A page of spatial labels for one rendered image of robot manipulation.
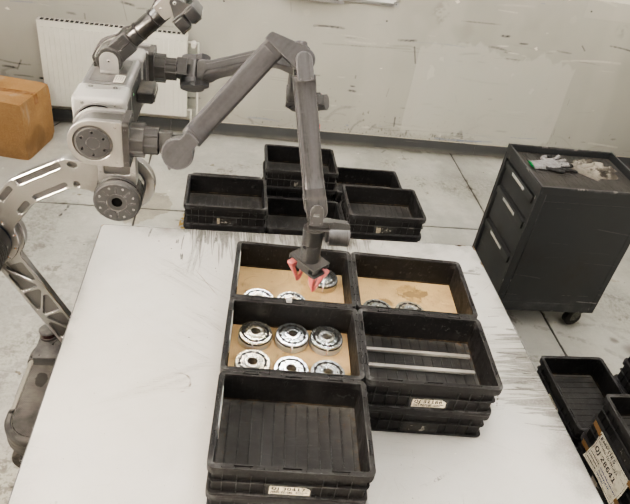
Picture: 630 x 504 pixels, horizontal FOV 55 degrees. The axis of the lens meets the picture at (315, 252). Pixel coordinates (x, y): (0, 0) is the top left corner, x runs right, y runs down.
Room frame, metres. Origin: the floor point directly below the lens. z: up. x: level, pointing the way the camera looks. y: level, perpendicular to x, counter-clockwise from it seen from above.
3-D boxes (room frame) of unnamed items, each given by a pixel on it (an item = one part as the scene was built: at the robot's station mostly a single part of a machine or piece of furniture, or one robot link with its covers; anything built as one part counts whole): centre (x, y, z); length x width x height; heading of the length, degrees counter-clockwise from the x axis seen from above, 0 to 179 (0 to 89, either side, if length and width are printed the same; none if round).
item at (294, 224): (2.64, 0.09, 0.31); 0.40 x 0.30 x 0.34; 101
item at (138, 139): (1.34, 0.47, 1.45); 0.09 x 0.08 x 0.12; 11
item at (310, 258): (1.36, 0.01, 1.18); 0.10 x 0.07 x 0.07; 50
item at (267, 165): (3.03, 0.16, 0.37); 0.40 x 0.30 x 0.45; 101
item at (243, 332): (1.34, 0.14, 0.86); 0.10 x 0.10 x 0.01
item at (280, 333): (1.36, 0.03, 0.86); 0.10 x 0.10 x 0.01
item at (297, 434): (0.98, -0.02, 0.87); 0.40 x 0.30 x 0.11; 97
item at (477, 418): (1.33, -0.38, 0.76); 0.40 x 0.30 x 0.12; 97
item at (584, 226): (2.84, -1.25, 0.45); 0.60 x 0.45 x 0.90; 101
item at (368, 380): (1.33, -0.38, 0.92); 0.40 x 0.30 x 0.02; 97
